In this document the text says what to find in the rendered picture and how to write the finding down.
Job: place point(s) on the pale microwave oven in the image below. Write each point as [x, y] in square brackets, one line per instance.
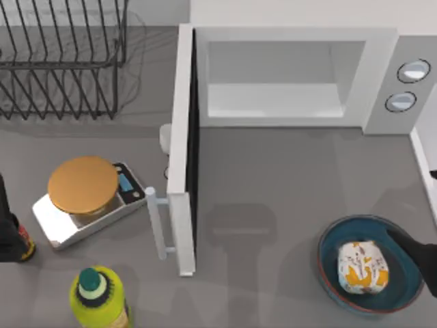
[382, 102]

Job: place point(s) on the black bottle with red label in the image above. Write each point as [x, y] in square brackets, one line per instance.
[24, 244]

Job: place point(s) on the blue bowl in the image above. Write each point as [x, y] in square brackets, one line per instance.
[329, 249]

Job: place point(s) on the small black tip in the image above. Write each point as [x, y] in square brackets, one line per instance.
[433, 174]

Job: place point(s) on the white and orange bread bag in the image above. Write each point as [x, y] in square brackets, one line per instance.
[362, 270]

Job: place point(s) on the pale grey rounded box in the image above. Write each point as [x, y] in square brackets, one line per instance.
[166, 138]

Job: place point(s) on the small round microwave knob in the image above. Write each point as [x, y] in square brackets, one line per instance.
[401, 102]

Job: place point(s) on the white microwave door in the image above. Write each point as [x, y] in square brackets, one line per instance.
[179, 153]

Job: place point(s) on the yellow bottle with green cap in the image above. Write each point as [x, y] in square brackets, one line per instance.
[99, 300]

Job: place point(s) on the large round microwave knob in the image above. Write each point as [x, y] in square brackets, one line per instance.
[413, 70]

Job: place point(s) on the kitchen scale with orange plate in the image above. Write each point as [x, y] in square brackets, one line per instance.
[82, 184]

